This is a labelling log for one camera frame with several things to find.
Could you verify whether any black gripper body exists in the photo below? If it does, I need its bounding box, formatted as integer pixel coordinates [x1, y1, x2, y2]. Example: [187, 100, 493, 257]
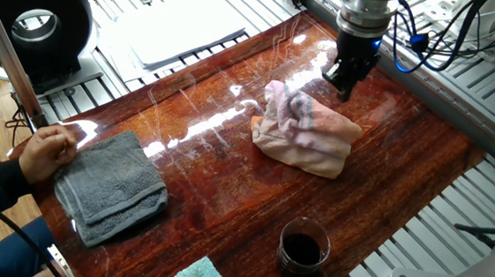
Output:
[333, 28, 384, 82]

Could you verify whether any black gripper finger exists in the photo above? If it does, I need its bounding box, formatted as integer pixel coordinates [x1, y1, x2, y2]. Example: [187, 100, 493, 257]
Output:
[320, 59, 349, 88]
[336, 71, 366, 105]

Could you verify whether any pink striped cloth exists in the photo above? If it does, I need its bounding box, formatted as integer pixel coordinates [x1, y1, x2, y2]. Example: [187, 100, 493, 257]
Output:
[245, 77, 368, 183]

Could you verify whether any person's hand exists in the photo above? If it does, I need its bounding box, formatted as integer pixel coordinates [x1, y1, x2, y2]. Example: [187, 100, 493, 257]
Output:
[17, 121, 80, 189]

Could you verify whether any silver mounting plate, white base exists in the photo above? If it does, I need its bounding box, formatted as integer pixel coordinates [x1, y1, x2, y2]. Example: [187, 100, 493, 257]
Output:
[420, 0, 495, 62]

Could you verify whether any white paper stack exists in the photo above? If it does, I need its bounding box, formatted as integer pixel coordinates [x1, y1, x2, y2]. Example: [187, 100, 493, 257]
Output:
[94, 0, 251, 90]

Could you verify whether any glass beaker with dark liquid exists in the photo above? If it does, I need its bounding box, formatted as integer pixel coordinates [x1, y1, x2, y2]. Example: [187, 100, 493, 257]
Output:
[274, 214, 334, 277]

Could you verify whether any grey folded towel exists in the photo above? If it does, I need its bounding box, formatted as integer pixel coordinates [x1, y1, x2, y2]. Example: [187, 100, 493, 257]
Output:
[47, 124, 175, 255]

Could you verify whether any leg in blue trousers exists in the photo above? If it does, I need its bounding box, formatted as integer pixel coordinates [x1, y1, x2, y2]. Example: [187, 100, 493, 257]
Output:
[0, 213, 79, 277]

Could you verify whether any blue cable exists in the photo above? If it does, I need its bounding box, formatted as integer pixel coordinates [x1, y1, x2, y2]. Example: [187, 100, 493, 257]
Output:
[387, 0, 434, 77]

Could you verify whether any black cable bundle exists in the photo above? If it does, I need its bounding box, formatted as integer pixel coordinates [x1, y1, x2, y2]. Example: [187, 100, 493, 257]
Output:
[389, 0, 495, 78]

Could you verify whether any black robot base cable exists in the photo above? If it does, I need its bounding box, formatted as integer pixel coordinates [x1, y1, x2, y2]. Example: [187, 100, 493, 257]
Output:
[452, 221, 495, 250]

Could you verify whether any black cable tangle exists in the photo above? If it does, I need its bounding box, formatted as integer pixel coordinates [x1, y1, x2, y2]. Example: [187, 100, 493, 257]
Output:
[2, 92, 36, 149]

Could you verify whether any slanted aluminium post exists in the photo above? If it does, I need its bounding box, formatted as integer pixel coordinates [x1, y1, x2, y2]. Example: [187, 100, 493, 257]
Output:
[0, 0, 56, 127]

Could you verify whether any thin black cable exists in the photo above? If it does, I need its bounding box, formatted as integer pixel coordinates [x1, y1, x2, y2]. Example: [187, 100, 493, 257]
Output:
[0, 174, 72, 277]

